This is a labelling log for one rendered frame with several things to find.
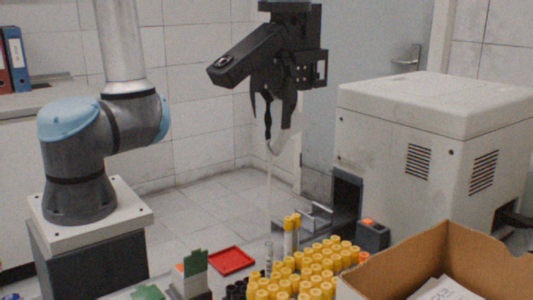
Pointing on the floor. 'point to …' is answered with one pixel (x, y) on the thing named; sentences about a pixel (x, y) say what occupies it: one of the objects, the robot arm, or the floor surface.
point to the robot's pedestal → (90, 266)
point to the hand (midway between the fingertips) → (270, 148)
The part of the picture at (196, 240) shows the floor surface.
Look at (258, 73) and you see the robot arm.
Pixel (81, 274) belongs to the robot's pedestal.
